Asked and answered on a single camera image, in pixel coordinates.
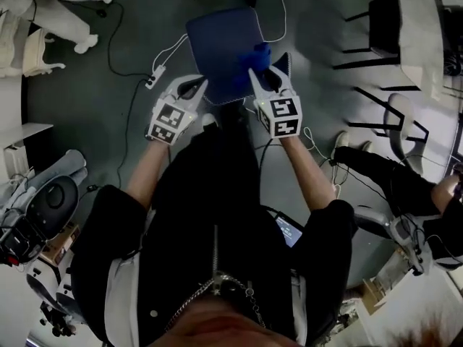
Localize grey office chair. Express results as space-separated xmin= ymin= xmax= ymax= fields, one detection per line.
xmin=375 ymin=92 xmax=428 ymax=177

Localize white power strip cable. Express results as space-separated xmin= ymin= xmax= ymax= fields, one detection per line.
xmin=151 ymin=34 xmax=190 ymax=72

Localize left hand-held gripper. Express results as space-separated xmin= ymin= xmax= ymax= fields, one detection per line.
xmin=145 ymin=74 xmax=210 ymax=147

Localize long white cable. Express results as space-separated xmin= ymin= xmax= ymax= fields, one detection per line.
xmin=252 ymin=0 xmax=303 ymax=45

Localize person's black trousers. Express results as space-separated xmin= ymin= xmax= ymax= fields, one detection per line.
xmin=151 ymin=103 xmax=263 ymax=231

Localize person's black jacket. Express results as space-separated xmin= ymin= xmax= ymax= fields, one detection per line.
xmin=70 ymin=184 xmax=357 ymax=347

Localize thin white looped cable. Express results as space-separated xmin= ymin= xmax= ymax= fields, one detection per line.
xmin=302 ymin=126 xmax=343 ymax=199

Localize person's left forearm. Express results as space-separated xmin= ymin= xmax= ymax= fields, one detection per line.
xmin=125 ymin=138 xmax=174 ymax=210

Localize white shelf unit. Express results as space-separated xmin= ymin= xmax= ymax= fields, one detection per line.
xmin=0 ymin=122 xmax=55 ymax=182

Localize grey swivel chair base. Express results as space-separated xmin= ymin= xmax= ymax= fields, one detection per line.
xmin=353 ymin=207 xmax=437 ymax=276

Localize black device with screen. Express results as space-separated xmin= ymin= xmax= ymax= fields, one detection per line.
xmin=273 ymin=210 xmax=304 ymax=249

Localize white power strip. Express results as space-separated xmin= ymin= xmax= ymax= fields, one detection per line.
xmin=144 ymin=64 xmax=168 ymax=90

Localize white table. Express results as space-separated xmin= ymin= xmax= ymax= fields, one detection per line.
xmin=391 ymin=0 xmax=446 ymax=90

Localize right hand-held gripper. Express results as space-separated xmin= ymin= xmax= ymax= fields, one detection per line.
xmin=247 ymin=51 xmax=303 ymax=141

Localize white carved furniture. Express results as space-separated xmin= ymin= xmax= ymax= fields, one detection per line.
xmin=0 ymin=11 xmax=67 ymax=80

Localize silver chain necklace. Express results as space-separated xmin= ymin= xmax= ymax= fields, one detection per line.
xmin=164 ymin=273 xmax=267 ymax=333

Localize blue cloth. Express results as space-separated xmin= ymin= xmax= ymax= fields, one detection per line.
xmin=239 ymin=42 xmax=273 ymax=83

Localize black metal frame chair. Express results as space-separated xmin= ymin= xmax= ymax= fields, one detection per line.
xmin=346 ymin=84 xmax=430 ymax=141

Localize cardboard box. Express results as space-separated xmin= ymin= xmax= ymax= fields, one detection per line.
xmin=38 ymin=221 xmax=82 ymax=266

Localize grey robot with black head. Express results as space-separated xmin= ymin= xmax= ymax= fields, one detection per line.
xmin=0 ymin=149 xmax=90 ymax=267

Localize long black cable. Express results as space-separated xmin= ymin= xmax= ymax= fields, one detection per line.
xmin=77 ymin=1 xmax=155 ymax=197

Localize person's right forearm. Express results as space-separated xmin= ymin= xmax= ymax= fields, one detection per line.
xmin=279 ymin=134 xmax=336 ymax=217

